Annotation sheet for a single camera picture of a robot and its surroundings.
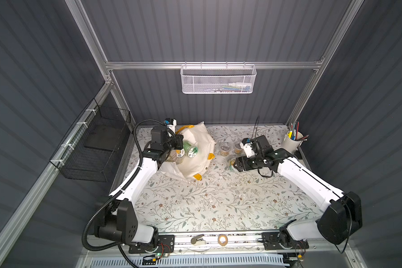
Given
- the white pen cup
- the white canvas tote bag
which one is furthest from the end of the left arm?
the white pen cup

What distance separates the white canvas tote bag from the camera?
859 millimetres

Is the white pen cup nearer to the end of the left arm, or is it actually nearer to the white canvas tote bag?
the white canvas tote bag
